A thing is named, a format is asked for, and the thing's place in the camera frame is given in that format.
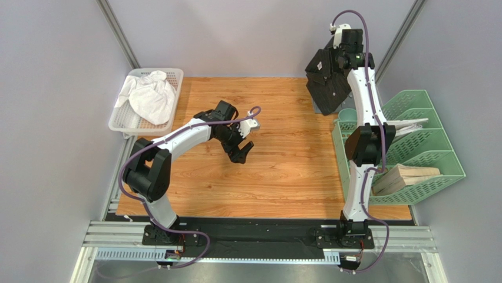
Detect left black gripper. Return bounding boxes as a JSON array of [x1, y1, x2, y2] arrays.
[[215, 120, 254, 164]]

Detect dark pinstriped long sleeve shirt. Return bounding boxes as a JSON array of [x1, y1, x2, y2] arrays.
[[305, 47, 351, 116]]

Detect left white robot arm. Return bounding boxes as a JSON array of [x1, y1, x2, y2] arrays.
[[119, 101, 261, 245]]

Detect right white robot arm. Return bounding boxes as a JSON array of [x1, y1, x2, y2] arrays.
[[331, 24, 396, 248]]

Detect folded grey shirt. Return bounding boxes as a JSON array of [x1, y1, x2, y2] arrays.
[[312, 92, 355, 114]]

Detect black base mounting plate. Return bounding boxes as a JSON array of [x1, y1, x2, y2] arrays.
[[131, 216, 387, 260]]

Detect white papers in rack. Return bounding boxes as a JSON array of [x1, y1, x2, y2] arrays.
[[387, 118, 429, 139]]

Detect white shirt in basket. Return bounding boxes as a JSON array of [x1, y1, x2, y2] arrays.
[[114, 70, 176, 126]]

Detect white plastic laundry basket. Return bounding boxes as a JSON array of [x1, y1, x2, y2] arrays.
[[108, 68, 184, 139]]

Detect green plastic file rack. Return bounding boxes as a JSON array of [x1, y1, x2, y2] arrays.
[[332, 90, 467, 206]]

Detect brown book in rack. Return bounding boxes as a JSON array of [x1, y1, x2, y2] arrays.
[[372, 164, 442, 196]]

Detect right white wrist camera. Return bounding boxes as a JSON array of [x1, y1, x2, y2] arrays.
[[329, 24, 351, 49]]

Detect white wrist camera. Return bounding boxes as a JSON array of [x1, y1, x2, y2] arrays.
[[238, 118, 260, 138], [329, 24, 351, 49]]

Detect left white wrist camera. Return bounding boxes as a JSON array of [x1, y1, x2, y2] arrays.
[[238, 118, 260, 138]]

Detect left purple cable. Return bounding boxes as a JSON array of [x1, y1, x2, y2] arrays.
[[117, 106, 263, 270]]

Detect purple cable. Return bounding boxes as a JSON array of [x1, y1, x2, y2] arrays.
[[117, 106, 263, 270], [332, 9, 391, 274]]

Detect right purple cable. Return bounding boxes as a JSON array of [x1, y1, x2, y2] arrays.
[[332, 9, 391, 274]]

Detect right corner aluminium post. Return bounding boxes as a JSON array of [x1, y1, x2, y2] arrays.
[[375, 0, 427, 83]]

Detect corner aluminium post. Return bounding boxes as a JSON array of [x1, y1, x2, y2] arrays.
[[96, 0, 140, 68], [375, 0, 427, 83]]

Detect aluminium frame rail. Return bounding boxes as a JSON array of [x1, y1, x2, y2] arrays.
[[82, 132, 439, 264]]

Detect left corner aluminium post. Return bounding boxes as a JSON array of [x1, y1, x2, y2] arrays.
[[96, 0, 140, 68]]

